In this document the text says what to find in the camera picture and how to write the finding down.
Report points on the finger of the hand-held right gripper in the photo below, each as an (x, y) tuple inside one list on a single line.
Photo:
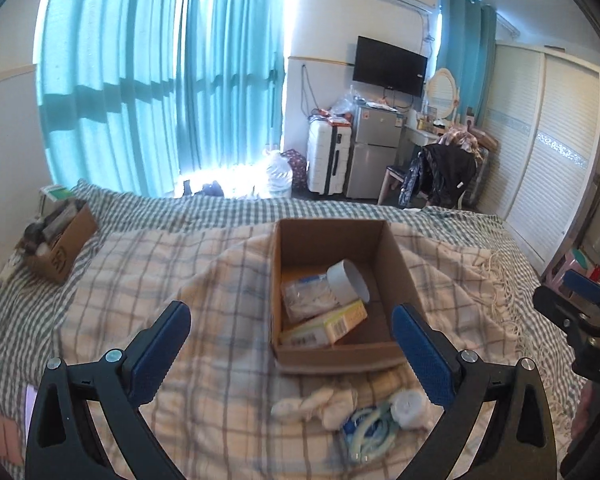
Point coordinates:
[(550, 302), (585, 285)]

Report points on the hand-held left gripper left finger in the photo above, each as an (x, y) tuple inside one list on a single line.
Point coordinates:
[(162, 355)]

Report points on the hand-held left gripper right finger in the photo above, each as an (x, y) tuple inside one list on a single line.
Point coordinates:
[(420, 355)]

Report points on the small white round container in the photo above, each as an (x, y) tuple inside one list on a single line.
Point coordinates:
[(408, 407)]

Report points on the white sock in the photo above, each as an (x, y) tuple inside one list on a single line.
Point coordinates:
[(295, 405), (340, 405)]

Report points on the person's right hand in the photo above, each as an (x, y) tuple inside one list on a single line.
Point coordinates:
[(586, 410)]

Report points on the pink plastic stool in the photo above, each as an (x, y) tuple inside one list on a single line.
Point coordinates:
[(562, 267)]

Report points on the beige plaid blanket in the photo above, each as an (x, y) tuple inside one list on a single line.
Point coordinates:
[(205, 285)]

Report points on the yellow white carton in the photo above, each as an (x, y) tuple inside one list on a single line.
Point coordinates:
[(330, 325)]

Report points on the white tape roll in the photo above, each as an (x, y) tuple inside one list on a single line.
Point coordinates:
[(341, 277)]

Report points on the clear plastic packet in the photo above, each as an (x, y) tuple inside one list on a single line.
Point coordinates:
[(305, 297)]

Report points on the white louvred wardrobe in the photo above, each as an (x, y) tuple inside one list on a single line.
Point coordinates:
[(540, 150)]

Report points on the cardboard box with black print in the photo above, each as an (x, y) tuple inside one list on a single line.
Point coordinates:
[(67, 247)]

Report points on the bed with green checked sheet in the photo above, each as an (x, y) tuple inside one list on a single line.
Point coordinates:
[(145, 210)]

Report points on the dark clutter in printed box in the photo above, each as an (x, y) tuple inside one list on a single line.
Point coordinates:
[(50, 227)]

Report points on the black jacket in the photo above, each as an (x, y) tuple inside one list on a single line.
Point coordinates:
[(445, 165)]

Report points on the wooden chair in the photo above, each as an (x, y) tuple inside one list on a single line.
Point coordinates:
[(392, 175)]

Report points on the floral cloth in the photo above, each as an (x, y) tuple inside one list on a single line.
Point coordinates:
[(457, 137)]

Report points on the green white box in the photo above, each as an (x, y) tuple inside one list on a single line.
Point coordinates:
[(55, 193)]

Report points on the silver fridge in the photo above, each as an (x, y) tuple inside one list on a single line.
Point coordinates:
[(372, 155)]

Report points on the white dressing table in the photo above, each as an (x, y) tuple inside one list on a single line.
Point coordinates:
[(420, 137)]

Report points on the large clear water bottle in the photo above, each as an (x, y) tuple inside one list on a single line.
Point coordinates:
[(278, 175)]

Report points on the white suitcase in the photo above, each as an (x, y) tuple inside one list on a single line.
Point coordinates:
[(325, 157)]

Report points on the dark patterned bag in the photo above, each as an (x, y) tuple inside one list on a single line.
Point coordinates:
[(297, 165)]

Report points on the oval white mirror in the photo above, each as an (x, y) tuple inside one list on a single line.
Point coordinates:
[(441, 92)]

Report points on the red white packet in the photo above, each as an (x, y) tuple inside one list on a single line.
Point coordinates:
[(337, 119)]

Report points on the clear plastic bag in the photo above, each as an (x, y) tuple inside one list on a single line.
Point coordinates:
[(347, 105)]

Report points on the narrow teal curtain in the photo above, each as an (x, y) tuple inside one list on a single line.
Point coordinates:
[(467, 40)]

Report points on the wide teal curtain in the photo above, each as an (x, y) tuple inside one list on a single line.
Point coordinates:
[(155, 75)]

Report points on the black wall television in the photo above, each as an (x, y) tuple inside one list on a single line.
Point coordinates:
[(387, 67)]

